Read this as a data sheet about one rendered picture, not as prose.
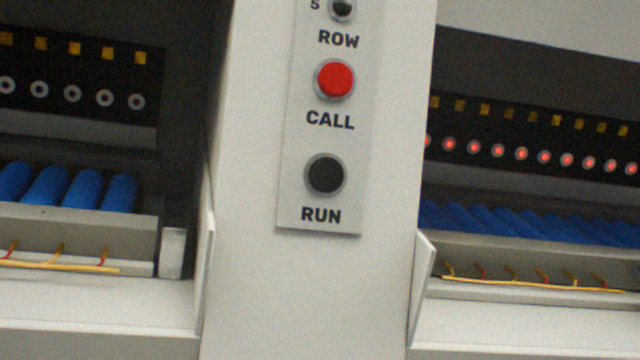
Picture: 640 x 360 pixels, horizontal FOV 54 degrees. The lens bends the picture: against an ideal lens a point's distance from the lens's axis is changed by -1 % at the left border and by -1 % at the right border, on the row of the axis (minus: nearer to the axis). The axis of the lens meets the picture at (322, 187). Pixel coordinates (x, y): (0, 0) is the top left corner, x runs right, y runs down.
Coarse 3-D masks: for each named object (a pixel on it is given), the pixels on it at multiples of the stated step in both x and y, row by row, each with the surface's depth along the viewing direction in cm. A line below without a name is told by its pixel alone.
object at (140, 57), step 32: (0, 32) 39; (32, 32) 40; (0, 64) 40; (32, 64) 40; (64, 64) 41; (96, 64) 41; (128, 64) 42; (160, 64) 42; (0, 96) 41; (32, 96) 41; (64, 96) 42; (96, 96) 42; (128, 96) 42; (160, 96) 43
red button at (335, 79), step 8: (328, 64) 28; (336, 64) 28; (344, 64) 28; (320, 72) 28; (328, 72) 28; (336, 72) 28; (344, 72) 28; (320, 80) 28; (328, 80) 28; (336, 80) 28; (344, 80) 28; (352, 80) 28; (328, 88) 28; (336, 88) 28; (344, 88) 28; (328, 96) 28; (336, 96) 28
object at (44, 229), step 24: (0, 216) 29; (24, 216) 30; (48, 216) 30; (72, 216) 31; (96, 216) 31; (120, 216) 32; (144, 216) 32; (0, 240) 30; (24, 240) 30; (48, 240) 30; (72, 240) 30; (96, 240) 31; (120, 240) 31; (144, 240) 31; (24, 264) 28; (48, 264) 29; (96, 264) 29
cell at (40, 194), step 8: (48, 168) 38; (56, 168) 38; (40, 176) 36; (48, 176) 36; (56, 176) 37; (64, 176) 38; (32, 184) 35; (40, 184) 35; (48, 184) 35; (56, 184) 36; (64, 184) 37; (32, 192) 34; (40, 192) 34; (48, 192) 34; (56, 192) 35; (64, 192) 37; (24, 200) 33; (32, 200) 33; (40, 200) 33; (48, 200) 34; (56, 200) 35
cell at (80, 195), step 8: (80, 176) 37; (88, 176) 37; (96, 176) 38; (72, 184) 37; (80, 184) 36; (88, 184) 36; (96, 184) 37; (104, 184) 39; (72, 192) 35; (80, 192) 35; (88, 192) 35; (96, 192) 36; (64, 200) 34; (72, 200) 34; (80, 200) 34; (88, 200) 34; (96, 200) 36; (80, 208) 33; (88, 208) 34; (96, 208) 35
